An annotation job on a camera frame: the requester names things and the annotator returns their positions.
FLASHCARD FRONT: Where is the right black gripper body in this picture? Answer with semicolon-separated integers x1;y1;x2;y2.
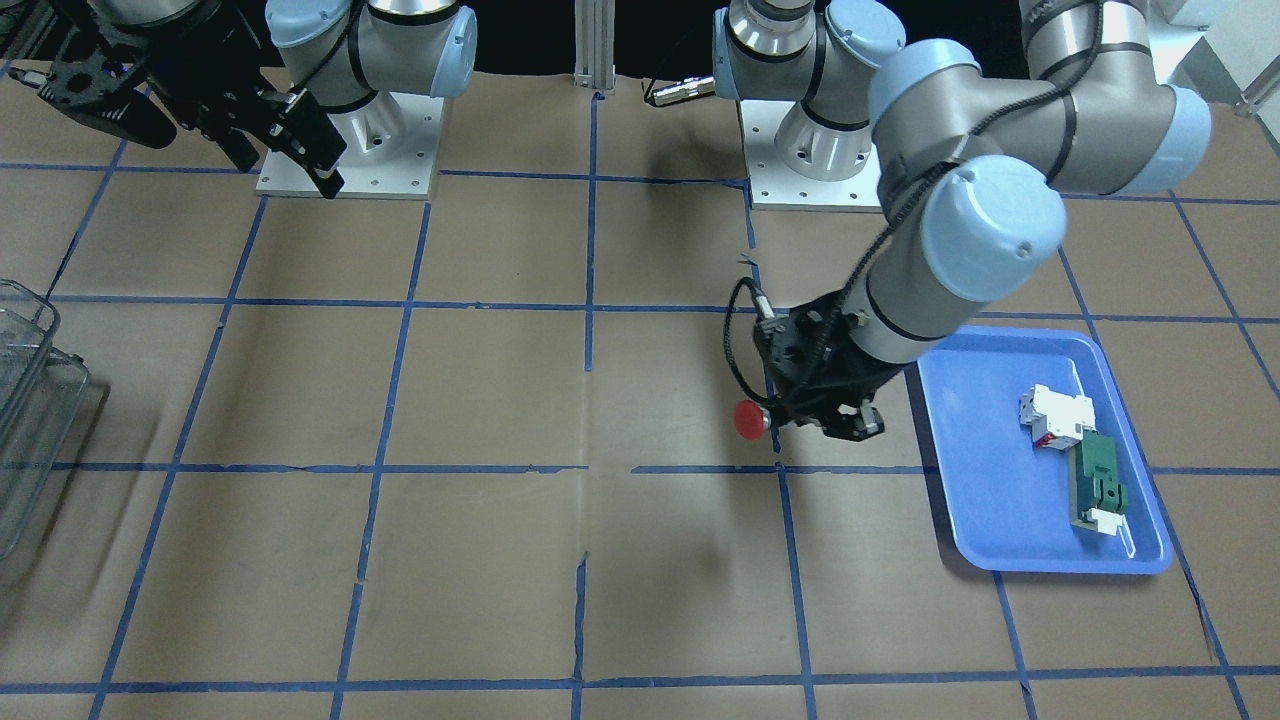
150;20;311;170

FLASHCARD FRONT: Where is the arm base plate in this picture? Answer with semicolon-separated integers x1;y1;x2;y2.
739;100;881;213
256;92;449;201

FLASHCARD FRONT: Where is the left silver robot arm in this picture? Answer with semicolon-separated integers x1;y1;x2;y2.
713;1;1211;442

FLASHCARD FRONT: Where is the green white terminal block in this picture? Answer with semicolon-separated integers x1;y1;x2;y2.
1069;430;1129;537

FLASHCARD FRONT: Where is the aluminium frame post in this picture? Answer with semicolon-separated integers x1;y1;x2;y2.
573;0;616;95

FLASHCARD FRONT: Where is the white circuit breaker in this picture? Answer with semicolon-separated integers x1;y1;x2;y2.
1018;384;1097;450

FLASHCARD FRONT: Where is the blue plastic tray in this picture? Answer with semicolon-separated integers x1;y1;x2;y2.
916;325;1172;575

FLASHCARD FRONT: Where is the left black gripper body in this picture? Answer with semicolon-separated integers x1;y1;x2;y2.
751;292;884;432

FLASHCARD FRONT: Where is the wire mesh shelf rack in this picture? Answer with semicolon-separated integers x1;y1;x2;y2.
1;279;91;560

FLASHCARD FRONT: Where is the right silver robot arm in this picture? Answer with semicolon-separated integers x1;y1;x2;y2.
90;1;479;200

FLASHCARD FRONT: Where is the red emergency stop button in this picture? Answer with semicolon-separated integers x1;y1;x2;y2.
732;398;774;441

